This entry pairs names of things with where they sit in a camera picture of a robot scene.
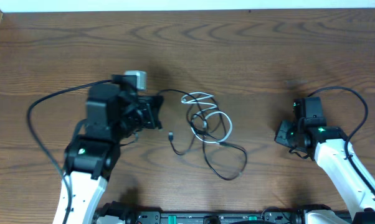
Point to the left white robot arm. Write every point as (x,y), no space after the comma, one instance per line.
(114,112)

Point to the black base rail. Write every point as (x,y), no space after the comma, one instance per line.
(117,212)

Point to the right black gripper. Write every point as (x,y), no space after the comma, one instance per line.
(283,134)

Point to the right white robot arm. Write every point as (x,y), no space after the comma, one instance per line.
(332,151)

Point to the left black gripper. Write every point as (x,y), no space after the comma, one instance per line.
(148,112)

